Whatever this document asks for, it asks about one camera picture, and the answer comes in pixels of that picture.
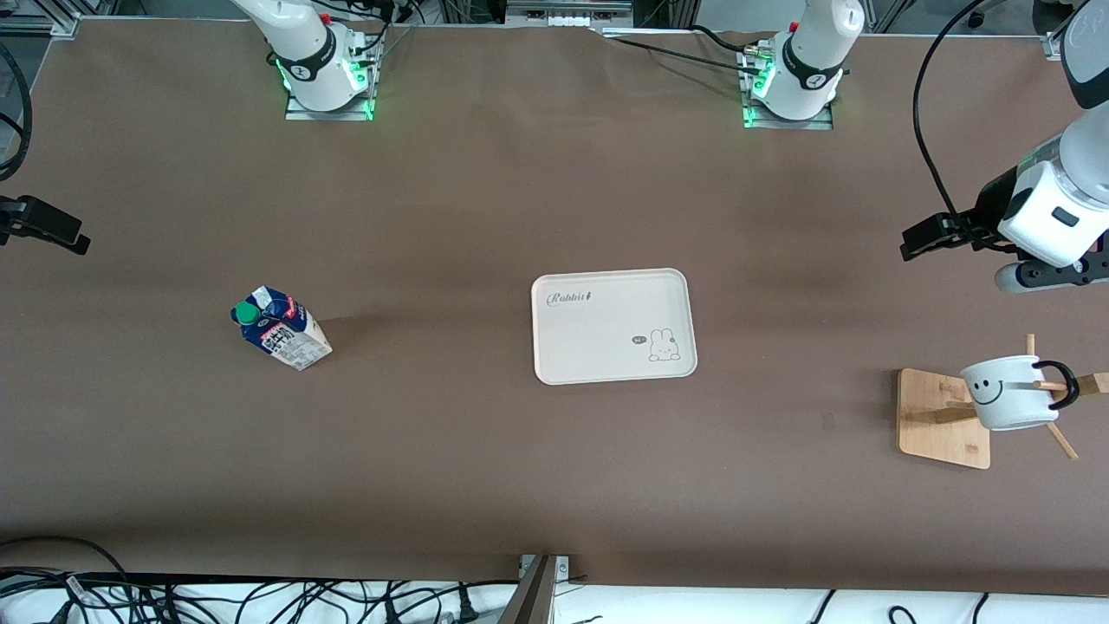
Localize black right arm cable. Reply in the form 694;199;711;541
0;39;34;183

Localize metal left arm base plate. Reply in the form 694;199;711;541
743;102;834;132

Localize tangled black floor cables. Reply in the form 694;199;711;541
0;536;521;624

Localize metal frame bracket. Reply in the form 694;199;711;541
498;555;573;624

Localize white smiley face cup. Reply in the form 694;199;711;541
959;355;1080;432

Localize grey power strip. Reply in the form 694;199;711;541
505;0;635;27

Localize wooden mug stand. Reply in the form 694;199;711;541
898;334;1109;470

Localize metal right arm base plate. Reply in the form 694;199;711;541
284;87;376;122

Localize black base power cable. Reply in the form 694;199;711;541
598;24;768;77

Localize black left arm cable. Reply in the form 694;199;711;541
912;0;989;228

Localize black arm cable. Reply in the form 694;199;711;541
0;39;34;183
912;0;989;228

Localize blue white milk carton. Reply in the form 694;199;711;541
230;286;334;372

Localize cream rabbit print tray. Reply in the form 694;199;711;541
531;268;698;386

